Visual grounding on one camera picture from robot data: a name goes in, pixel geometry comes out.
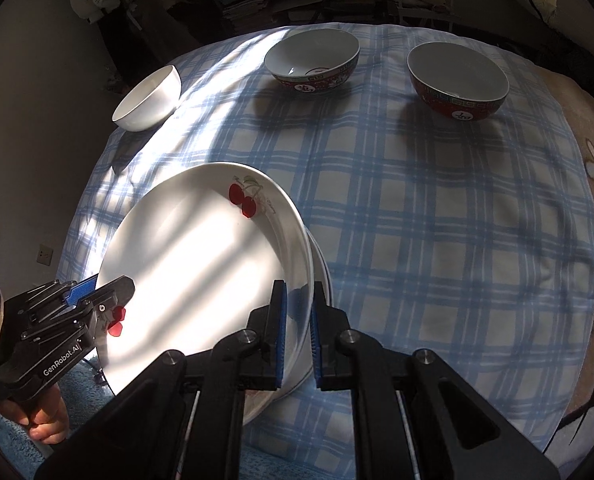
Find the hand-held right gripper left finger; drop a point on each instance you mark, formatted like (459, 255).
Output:
(279, 335)

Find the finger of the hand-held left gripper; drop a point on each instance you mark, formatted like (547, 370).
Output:
(79, 292)
(112, 295)

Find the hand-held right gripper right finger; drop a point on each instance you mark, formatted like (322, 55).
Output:
(316, 340)

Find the round cherry plate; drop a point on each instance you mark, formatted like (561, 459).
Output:
(321, 267)

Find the large cherry plate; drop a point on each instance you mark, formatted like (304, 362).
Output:
(187, 260)

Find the white bowl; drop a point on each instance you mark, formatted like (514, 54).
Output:
(149, 102)

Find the person's left hand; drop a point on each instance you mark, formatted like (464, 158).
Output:
(47, 420)

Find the blue plaid cloth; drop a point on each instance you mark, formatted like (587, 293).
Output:
(402, 210)

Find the red patterned bowl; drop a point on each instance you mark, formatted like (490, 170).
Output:
(452, 75)
(307, 55)

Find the stack of books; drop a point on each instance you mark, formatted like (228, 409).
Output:
(247, 7)

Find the wall socket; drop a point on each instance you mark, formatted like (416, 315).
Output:
(45, 255)

